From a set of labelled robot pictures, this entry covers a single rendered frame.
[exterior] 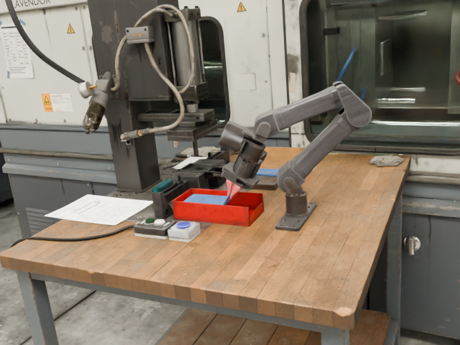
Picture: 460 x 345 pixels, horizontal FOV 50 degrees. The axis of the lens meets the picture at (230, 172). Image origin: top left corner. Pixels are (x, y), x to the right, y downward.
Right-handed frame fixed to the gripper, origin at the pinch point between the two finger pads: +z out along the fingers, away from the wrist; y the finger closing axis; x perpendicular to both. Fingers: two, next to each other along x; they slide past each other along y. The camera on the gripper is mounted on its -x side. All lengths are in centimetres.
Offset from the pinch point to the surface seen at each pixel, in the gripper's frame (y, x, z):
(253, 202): -6.1, -5.6, 0.3
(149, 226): 12.9, 18.6, 11.4
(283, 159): -2.3, -42.6, -0.8
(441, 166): -53, -73, -19
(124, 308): 40, -64, 134
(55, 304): 77, -56, 155
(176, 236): 4.4, 19.3, 8.4
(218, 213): -0.4, 5.9, 3.1
